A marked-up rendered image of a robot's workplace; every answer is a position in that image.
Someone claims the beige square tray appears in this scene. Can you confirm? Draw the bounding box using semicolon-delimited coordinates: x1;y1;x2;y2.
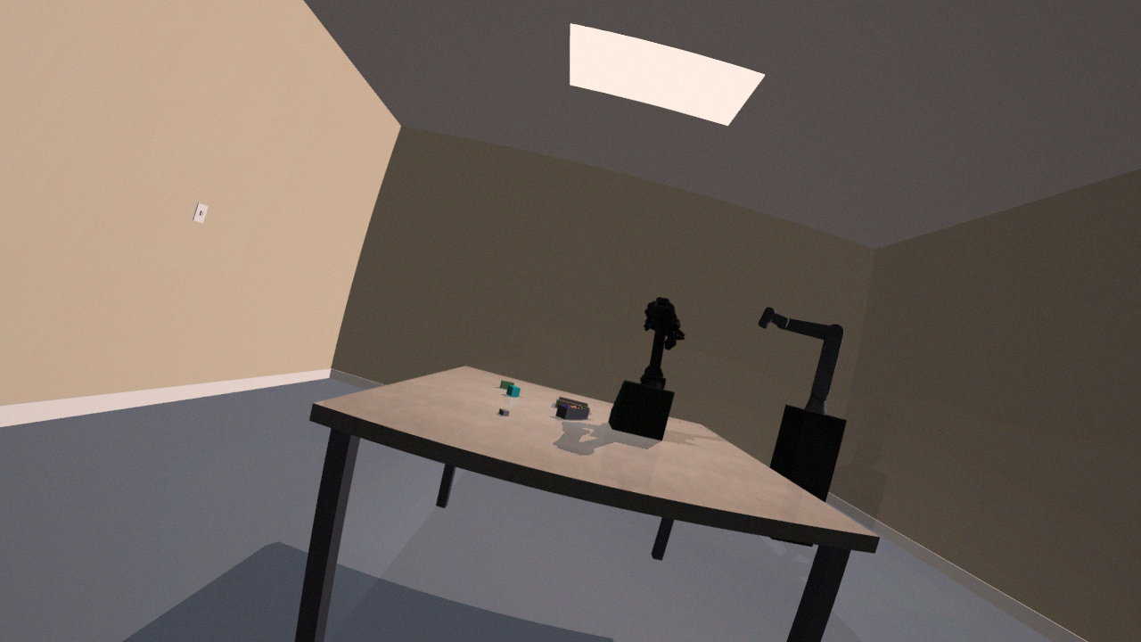
555;396;589;408

